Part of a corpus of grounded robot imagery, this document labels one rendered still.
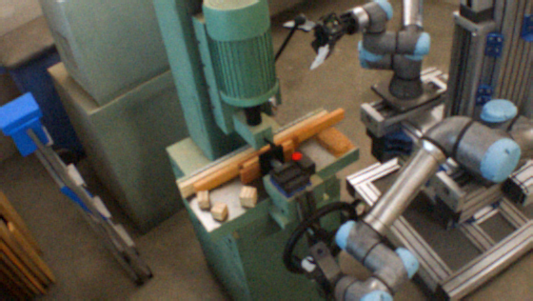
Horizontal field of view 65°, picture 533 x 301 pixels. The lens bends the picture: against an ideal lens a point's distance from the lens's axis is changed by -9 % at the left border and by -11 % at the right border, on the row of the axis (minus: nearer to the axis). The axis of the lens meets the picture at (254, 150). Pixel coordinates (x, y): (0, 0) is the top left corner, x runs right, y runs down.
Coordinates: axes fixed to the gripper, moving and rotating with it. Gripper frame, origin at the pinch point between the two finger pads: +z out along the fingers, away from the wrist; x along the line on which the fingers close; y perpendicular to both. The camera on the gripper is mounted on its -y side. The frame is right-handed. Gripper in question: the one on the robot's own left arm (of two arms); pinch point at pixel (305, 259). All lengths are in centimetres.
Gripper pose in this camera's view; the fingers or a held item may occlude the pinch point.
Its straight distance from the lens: 136.3
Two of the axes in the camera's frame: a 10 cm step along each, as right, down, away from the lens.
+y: 3.7, 9.0, 2.4
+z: -3.9, -0.8, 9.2
